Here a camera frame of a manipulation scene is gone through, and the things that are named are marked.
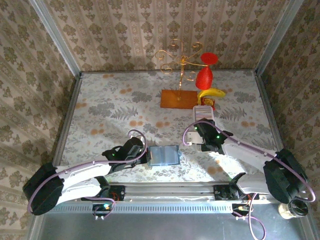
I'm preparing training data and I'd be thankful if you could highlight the blue leather card holder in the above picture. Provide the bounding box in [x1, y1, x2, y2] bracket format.
[146, 144, 182, 167]

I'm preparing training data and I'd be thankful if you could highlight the white plastic card tray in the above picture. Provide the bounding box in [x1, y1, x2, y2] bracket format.
[192, 104, 216, 123]

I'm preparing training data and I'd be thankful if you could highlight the yellow banana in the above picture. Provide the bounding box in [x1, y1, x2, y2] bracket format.
[197, 87, 227, 106]

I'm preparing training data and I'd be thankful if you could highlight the small circuit board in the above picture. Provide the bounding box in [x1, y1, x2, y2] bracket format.
[231, 203, 253, 221]
[91, 203, 113, 221]

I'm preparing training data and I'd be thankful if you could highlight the red goblet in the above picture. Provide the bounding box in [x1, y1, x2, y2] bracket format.
[195, 51, 219, 91]

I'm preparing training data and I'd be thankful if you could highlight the floral tablecloth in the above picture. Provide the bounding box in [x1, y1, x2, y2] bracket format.
[56, 70, 288, 183]

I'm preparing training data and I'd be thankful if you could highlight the grey metal shelf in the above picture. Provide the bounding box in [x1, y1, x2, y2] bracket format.
[27, 211, 315, 240]

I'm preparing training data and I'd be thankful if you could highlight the glass jar black lid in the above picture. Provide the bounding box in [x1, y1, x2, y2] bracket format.
[278, 199, 309, 220]

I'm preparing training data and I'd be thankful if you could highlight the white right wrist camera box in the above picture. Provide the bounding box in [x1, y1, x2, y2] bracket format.
[186, 131, 204, 147]

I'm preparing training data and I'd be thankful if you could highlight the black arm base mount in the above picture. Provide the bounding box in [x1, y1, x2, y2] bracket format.
[81, 184, 126, 202]
[213, 184, 260, 201]

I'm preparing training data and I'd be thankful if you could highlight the aluminium mounting rail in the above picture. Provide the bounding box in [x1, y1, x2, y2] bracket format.
[57, 181, 307, 204]

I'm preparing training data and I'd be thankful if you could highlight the slotted grey cable duct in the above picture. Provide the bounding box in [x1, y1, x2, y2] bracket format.
[49, 201, 285, 214]

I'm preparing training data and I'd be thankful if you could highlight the gold wire stand wooden base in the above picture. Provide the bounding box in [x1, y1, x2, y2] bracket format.
[154, 38, 204, 110]

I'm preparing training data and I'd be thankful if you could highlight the aluminium table side rail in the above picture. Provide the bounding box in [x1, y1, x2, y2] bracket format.
[51, 73, 83, 168]
[253, 71, 288, 156]

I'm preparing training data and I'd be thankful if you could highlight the aluminium frame post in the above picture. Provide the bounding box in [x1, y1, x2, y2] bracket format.
[27, 0, 84, 79]
[254, 0, 305, 76]

